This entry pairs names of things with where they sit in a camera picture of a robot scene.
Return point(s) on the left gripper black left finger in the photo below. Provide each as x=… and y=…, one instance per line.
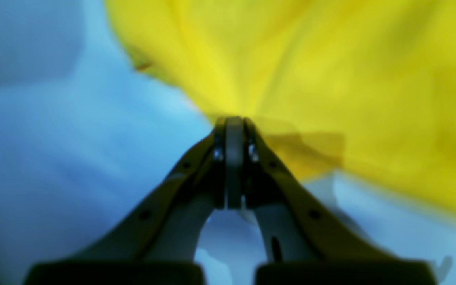
x=155, y=244

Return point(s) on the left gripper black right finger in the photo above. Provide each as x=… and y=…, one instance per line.
x=305, y=243

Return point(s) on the orange t-shirt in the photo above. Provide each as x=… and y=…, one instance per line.
x=368, y=86

